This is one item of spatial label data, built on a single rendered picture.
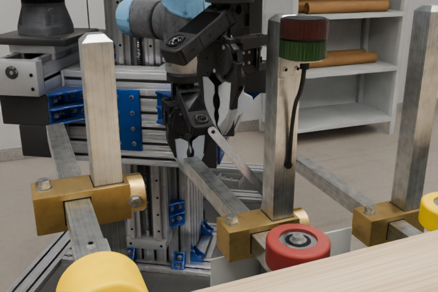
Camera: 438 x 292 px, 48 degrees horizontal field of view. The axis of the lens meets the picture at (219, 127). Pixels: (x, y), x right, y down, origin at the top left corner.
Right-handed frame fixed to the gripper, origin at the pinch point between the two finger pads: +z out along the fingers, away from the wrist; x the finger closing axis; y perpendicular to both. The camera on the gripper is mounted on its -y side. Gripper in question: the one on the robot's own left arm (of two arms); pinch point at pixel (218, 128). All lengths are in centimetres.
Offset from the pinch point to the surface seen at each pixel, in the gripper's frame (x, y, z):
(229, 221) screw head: -7.4, -4.6, 11.4
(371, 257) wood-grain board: -28.0, -1.0, 9.0
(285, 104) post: -11.1, 2.1, -5.6
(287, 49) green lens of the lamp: -14.1, -1.4, -14.0
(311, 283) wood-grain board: -26.3, -10.2, 9.0
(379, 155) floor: 103, 237, 100
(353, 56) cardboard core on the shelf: 144, 260, 42
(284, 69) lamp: -11.4, 1.4, -10.7
